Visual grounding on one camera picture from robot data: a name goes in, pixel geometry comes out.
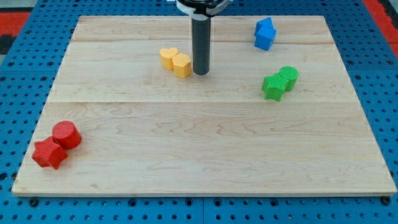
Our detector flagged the yellow heart block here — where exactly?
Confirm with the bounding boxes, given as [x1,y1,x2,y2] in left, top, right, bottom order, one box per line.
[159,48,179,70]

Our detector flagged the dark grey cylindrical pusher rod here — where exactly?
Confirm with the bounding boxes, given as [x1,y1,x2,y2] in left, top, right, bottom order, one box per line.
[192,18,211,75]

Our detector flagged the green star block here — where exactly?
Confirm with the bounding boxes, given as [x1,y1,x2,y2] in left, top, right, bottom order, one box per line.
[261,73,289,101]

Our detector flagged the blue cube block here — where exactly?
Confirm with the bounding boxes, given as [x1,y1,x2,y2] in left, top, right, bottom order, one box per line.
[254,27,277,51]

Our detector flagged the yellow pentagon block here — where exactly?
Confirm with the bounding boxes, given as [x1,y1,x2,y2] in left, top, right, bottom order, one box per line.
[172,54,192,78]

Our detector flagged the red cylinder block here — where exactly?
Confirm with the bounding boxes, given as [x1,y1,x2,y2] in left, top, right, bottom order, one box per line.
[52,121,81,150]

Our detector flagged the blue triangle block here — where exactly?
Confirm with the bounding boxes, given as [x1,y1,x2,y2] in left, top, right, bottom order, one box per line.
[254,17,274,35]

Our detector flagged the wooden board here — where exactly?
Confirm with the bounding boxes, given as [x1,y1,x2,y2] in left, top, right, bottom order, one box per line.
[12,16,397,197]

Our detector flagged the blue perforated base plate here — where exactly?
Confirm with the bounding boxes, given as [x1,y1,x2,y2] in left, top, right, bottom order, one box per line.
[1,0,397,223]

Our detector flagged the red star block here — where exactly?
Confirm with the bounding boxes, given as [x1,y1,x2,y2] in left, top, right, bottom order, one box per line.
[32,136,68,170]

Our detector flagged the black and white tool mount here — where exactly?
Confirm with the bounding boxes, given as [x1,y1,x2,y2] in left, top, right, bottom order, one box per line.
[176,0,231,19]

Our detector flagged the green cylinder block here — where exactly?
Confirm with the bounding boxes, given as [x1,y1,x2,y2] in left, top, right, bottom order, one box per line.
[279,66,299,91]

